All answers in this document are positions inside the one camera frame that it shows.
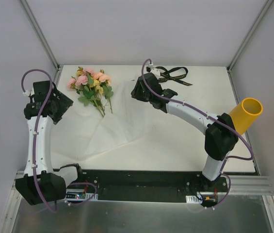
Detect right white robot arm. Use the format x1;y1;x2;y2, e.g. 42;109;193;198
131;73;239;192

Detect aluminium frame post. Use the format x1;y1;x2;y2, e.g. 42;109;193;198
18;0;60;71
226;0;274;73

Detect black ribbon gold lettering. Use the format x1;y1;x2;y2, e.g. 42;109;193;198
156;66;192;86

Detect white wrapping paper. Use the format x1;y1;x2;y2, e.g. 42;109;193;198
51;80;157;162

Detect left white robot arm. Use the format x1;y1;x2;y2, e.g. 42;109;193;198
16;81;84;205

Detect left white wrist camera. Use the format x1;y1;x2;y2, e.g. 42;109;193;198
23;89;34;97

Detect right white cable duct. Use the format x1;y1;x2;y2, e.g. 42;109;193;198
186;195;203;204

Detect white cable duct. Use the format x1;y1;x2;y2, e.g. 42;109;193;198
186;195;203;204
65;189;98;202

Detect pink yellow flower bouquet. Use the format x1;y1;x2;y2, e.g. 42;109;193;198
67;67;114;117

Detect yellow cylindrical vase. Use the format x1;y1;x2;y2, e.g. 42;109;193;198
229;98;263;135

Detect left aluminium frame post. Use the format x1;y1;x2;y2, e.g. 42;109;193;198
18;0;60;71

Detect left white cable duct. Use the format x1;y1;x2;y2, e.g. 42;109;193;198
65;189;98;202

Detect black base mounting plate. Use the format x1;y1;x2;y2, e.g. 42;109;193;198
73;169;227;201

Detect right aluminium frame post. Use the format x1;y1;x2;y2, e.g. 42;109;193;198
226;0;274;73

